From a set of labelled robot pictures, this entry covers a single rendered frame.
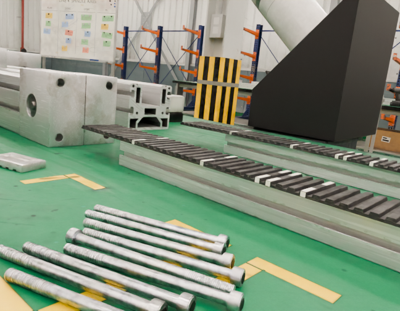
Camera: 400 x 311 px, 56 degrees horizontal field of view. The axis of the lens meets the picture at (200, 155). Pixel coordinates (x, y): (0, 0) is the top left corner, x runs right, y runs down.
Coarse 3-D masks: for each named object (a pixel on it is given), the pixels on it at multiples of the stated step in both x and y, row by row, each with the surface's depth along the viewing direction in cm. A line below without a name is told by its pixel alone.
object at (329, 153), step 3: (327, 150) 47; (330, 150) 48; (333, 150) 48; (336, 150) 49; (339, 150) 49; (342, 150) 49; (345, 150) 49; (318, 153) 46; (321, 153) 46; (324, 153) 46; (327, 153) 45; (330, 153) 45; (333, 153) 46; (336, 153) 46; (339, 153) 47; (327, 156) 45; (330, 156) 45
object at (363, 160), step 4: (360, 156) 45; (364, 156) 46; (368, 156) 46; (352, 160) 43; (356, 160) 43; (360, 160) 43; (364, 160) 43; (368, 160) 43; (372, 160) 44; (364, 164) 43
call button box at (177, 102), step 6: (168, 96) 84; (174, 96) 86; (180, 96) 87; (174, 102) 86; (180, 102) 87; (174, 108) 86; (180, 108) 88; (174, 114) 87; (180, 114) 88; (174, 120) 87; (180, 120) 89
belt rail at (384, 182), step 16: (224, 144) 57; (240, 144) 56; (256, 144) 53; (272, 144) 51; (256, 160) 53; (272, 160) 52; (288, 160) 50; (304, 160) 49; (320, 160) 47; (336, 160) 45; (320, 176) 47; (336, 176) 46; (352, 176) 44; (368, 176) 44; (384, 176) 42; (384, 192) 42
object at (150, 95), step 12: (120, 84) 68; (132, 84) 67; (144, 84) 75; (156, 84) 75; (120, 96) 69; (132, 96) 68; (144, 96) 75; (156, 96) 73; (120, 108) 71; (132, 108) 68; (144, 108) 74; (156, 108) 72; (168, 108) 74; (120, 120) 69; (132, 120) 70; (144, 120) 77; (156, 120) 74; (168, 120) 75
